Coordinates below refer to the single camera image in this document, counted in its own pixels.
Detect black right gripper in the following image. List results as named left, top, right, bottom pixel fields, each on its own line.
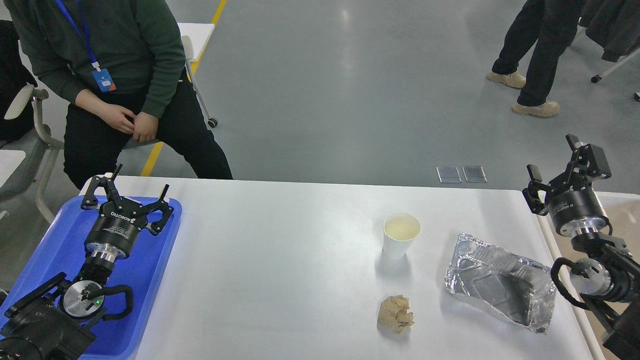
left=522, top=134, right=612, bottom=237

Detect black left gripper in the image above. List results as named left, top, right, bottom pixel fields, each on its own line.
left=81, top=163, right=175, bottom=260

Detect white paper cup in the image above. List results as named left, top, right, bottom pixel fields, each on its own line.
left=382, top=212, right=422, bottom=259

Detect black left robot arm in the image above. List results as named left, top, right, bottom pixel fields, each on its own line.
left=1, top=174, right=182, bottom=360

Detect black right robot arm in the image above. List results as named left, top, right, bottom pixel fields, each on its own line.
left=522, top=134, right=640, bottom=360

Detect blue plastic tray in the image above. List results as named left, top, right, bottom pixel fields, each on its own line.
left=1, top=196, right=182, bottom=360

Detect right floor socket plate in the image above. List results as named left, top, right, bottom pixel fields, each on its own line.
left=462, top=165, right=488, bottom=183

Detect floor socket plate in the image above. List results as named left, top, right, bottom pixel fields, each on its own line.
left=462, top=165, right=488, bottom=183
left=436, top=166, right=462, bottom=183

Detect left floor socket plate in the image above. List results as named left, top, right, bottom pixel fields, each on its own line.
left=436, top=166, right=462, bottom=183

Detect grey office chair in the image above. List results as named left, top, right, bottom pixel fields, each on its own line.
left=0, top=83, right=64, bottom=223

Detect blue id badge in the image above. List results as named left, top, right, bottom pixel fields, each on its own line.
left=91, top=68, right=117, bottom=93

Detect seated person green sweater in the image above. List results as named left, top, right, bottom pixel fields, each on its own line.
left=4, top=0, right=233, bottom=189

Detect standing person dark clothes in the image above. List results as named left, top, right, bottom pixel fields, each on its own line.
left=487, top=0, right=586, bottom=118

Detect rolling rack with coats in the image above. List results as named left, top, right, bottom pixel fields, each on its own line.
left=573, top=0, right=640, bottom=84

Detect white side table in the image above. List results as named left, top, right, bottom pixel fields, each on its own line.
left=176, top=22, right=219, bottom=128

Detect crumpled brown paper ball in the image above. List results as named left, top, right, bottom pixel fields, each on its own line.
left=377, top=294, right=415, bottom=335

